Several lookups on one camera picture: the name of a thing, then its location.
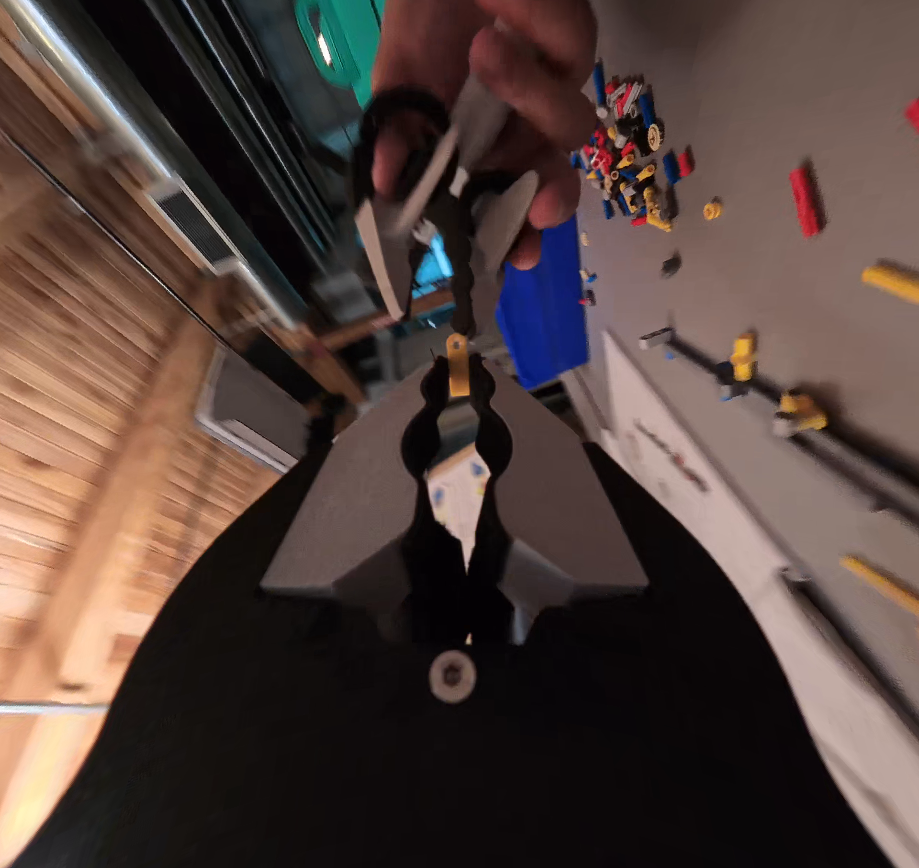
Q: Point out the pile of colourful lego pins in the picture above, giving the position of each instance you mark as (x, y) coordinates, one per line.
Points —
(628, 143)

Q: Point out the person's right hand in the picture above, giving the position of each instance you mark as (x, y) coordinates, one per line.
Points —
(431, 20)

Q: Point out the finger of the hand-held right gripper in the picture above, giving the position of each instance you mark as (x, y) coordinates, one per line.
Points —
(502, 222)
(384, 257)

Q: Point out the teal plastic container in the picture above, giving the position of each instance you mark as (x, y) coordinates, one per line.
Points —
(352, 13)

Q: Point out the grey lego beam assembly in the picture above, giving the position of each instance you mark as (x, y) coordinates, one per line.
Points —
(743, 362)

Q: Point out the blue plastic bin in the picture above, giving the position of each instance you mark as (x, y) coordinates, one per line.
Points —
(542, 308)

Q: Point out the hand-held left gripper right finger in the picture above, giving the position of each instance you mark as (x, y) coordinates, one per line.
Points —
(567, 516)

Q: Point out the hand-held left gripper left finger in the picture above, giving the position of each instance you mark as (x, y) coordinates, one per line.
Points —
(337, 516)

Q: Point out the red oval lego connector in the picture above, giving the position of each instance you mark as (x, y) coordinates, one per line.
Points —
(913, 114)

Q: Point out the long red lego pin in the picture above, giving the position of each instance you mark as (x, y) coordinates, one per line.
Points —
(805, 200)

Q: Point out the white lego instruction booklet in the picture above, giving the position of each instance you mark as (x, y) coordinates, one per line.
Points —
(718, 523)

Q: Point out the yellow round lego bush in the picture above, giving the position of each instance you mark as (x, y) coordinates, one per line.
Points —
(712, 210)

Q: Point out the dark grey lego connector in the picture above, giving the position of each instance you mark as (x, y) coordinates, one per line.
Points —
(670, 266)

